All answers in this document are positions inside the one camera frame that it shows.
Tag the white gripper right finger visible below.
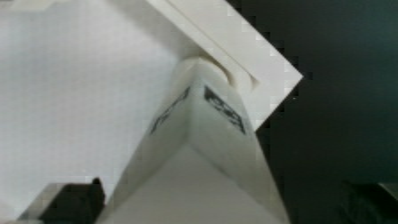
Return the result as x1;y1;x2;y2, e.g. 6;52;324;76
338;182;398;224

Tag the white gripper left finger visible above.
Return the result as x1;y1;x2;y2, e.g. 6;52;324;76
19;178;106;224

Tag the white desk top tray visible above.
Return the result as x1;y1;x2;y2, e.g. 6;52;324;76
0;0;303;224

